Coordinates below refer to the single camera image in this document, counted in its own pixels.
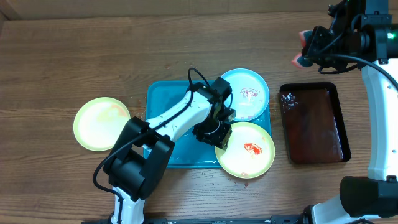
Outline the yellow-green plate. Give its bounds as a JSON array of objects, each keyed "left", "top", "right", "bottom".
[
  {"left": 215, "top": 122, "right": 275, "bottom": 179},
  {"left": 73, "top": 97, "right": 131, "bottom": 152}
]

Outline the orange sponge with green scourer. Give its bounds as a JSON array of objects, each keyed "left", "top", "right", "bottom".
[{"left": 291, "top": 30, "right": 313, "bottom": 68}]

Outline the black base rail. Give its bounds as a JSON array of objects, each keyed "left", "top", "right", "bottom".
[{"left": 81, "top": 214, "right": 312, "bottom": 224}]

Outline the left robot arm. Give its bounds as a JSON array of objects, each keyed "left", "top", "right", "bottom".
[{"left": 99, "top": 77, "right": 235, "bottom": 223}]

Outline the teal plastic tray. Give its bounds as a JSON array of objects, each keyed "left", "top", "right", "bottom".
[{"left": 146, "top": 80, "right": 221, "bottom": 169}]

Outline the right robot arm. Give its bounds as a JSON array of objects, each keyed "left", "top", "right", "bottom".
[{"left": 300, "top": 0, "right": 397, "bottom": 223}]

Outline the light blue plate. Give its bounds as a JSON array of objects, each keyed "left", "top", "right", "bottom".
[{"left": 221, "top": 68, "right": 270, "bottom": 121}]

